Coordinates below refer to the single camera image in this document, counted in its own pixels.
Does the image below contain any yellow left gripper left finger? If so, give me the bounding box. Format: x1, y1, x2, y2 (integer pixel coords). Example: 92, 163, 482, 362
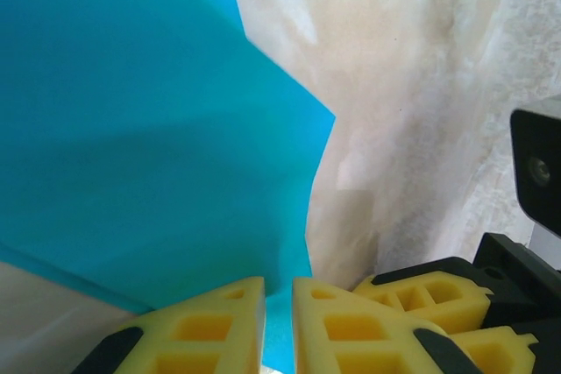
72, 276, 267, 374

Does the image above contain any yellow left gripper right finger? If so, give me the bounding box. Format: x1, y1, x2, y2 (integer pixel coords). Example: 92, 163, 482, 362
292, 276, 481, 374

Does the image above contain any blue paper sheet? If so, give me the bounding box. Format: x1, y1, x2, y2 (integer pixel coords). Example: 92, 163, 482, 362
0, 0, 337, 374

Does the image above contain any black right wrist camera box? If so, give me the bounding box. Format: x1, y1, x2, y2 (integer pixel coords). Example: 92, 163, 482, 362
509, 93, 561, 237

